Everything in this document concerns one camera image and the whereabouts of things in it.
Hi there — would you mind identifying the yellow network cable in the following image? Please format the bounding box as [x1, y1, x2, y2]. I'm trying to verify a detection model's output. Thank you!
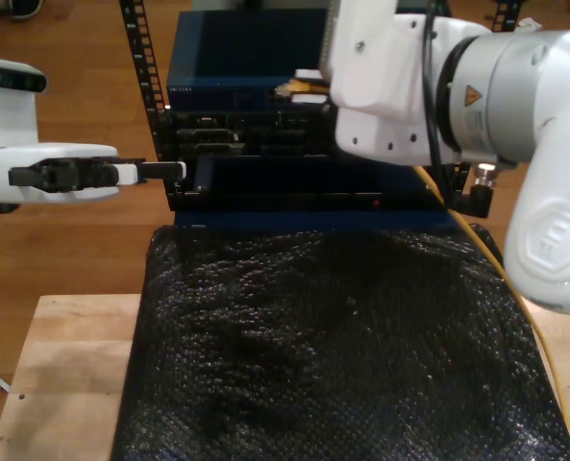
[273, 78, 568, 426]

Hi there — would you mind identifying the black rack server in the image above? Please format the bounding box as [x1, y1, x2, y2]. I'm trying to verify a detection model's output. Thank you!
[161, 110, 339, 158]

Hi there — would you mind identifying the black rack drawer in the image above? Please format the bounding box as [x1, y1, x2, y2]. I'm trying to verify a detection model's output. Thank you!
[171, 154, 472, 213]

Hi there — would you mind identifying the person's dark shoe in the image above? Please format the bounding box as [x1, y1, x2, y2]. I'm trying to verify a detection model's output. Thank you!
[8, 0, 46, 21]

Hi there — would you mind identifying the black bubble mat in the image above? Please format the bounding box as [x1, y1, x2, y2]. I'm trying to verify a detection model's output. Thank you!
[111, 224, 570, 461]

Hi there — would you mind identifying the blue network switch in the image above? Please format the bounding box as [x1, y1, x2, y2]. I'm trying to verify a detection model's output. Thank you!
[165, 10, 336, 114]

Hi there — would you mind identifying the blue base plate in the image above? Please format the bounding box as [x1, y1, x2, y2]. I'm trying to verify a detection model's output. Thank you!
[173, 208, 461, 232]

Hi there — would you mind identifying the black cable with angled connector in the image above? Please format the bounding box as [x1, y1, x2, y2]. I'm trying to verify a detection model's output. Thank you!
[421, 0, 498, 221]

